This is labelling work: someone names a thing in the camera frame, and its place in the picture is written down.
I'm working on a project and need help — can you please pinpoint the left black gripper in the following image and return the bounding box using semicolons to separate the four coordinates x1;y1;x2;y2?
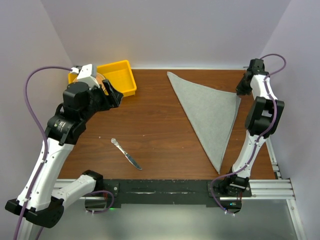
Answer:
81;78;123;122

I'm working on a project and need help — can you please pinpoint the grey cloth napkin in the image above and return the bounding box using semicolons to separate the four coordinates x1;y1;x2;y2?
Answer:
167;71;241;173

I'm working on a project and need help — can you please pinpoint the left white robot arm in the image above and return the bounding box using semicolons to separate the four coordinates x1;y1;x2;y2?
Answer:
5;80;124;228

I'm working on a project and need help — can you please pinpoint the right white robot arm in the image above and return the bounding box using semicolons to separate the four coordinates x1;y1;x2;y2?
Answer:
210;57;285;197

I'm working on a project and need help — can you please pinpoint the yellow plastic bin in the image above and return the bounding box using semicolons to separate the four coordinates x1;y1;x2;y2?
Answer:
67;59;138;98

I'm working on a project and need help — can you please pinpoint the round woven coaster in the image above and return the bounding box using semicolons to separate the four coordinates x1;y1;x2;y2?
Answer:
72;74;107;95

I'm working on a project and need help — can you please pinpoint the silver table knife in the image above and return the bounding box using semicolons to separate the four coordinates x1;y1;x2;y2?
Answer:
110;138;143;171

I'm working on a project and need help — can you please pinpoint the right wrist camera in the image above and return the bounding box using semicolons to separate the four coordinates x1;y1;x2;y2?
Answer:
246;58;268;76

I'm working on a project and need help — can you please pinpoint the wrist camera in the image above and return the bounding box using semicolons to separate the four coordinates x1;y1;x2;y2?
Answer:
70;64;97;80
246;58;268;76

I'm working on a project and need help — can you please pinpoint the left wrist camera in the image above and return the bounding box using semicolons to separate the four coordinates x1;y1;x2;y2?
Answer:
70;64;97;80

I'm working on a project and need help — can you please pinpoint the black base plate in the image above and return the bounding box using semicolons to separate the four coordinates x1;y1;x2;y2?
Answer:
74;178;253;213

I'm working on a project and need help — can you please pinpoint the aluminium frame rail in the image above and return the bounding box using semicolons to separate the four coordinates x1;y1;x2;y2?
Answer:
18;177;308;240

